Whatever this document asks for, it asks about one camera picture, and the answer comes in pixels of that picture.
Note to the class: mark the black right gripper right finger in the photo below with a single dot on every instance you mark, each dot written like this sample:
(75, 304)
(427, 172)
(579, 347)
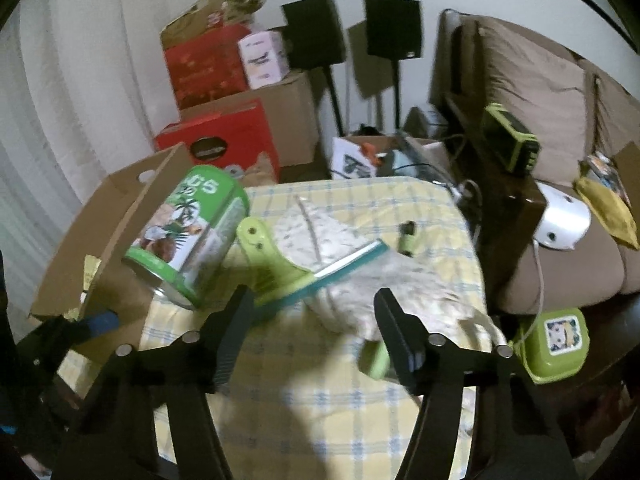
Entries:
(515, 435)

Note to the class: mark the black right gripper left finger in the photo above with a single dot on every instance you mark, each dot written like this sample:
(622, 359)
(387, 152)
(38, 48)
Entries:
(147, 417)

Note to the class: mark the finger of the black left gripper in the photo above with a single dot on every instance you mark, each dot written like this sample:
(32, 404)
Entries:
(60, 334)

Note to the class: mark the green snack tin can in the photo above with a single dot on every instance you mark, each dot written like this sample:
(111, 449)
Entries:
(181, 247)

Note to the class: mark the green lidded small cup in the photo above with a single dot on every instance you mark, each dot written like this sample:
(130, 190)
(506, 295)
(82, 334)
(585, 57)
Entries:
(374, 360)

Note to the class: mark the floral cloth tote bag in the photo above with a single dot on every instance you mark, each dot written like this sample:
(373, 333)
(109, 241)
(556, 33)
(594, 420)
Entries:
(311, 238)

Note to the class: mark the green handled window squeegee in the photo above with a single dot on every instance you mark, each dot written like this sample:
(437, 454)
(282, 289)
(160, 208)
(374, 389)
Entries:
(279, 282)

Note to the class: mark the open brown cardboard box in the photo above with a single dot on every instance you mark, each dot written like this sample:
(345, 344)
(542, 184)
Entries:
(88, 270)

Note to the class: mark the green lunch box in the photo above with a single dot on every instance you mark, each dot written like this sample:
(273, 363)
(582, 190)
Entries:
(554, 347)

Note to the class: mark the yellow checked tablecloth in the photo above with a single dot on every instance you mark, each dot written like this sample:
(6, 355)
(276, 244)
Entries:
(297, 405)

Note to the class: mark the white round device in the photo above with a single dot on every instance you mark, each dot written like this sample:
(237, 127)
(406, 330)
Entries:
(565, 221)

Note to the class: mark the white curtain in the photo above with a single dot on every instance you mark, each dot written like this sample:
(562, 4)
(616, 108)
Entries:
(84, 90)

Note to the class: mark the yellow cloth on sofa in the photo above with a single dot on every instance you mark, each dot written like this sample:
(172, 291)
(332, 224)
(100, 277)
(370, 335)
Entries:
(610, 210)

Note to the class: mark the red gift box lower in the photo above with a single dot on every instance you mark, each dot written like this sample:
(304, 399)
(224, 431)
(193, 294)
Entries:
(236, 139)

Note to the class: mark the green black radio device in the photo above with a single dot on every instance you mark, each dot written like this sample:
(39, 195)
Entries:
(514, 145)

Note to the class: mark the red gift bag upper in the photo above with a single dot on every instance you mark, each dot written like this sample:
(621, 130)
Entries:
(208, 67)

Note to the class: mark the large brown carton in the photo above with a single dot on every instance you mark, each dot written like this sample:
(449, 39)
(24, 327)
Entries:
(289, 108)

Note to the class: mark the cardboard box with papers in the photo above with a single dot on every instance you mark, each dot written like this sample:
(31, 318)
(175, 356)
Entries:
(362, 157)

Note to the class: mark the white pink small box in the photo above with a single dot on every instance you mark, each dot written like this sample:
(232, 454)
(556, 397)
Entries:
(263, 58)

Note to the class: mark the brown sofa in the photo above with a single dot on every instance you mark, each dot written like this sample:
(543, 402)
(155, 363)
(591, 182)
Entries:
(575, 110)

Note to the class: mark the gold crumpled bag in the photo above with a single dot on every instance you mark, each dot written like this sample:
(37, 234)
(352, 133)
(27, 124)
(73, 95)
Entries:
(205, 15)

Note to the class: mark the left black speaker on stand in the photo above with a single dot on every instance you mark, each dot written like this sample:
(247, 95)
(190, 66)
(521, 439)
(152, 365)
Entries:
(315, 31)

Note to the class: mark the black speaker on stand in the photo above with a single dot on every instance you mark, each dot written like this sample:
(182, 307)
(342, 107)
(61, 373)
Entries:
(394, 32)
(315, 31)

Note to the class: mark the right black speaker on stand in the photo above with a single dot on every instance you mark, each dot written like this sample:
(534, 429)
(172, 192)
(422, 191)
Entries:
(394, 32)

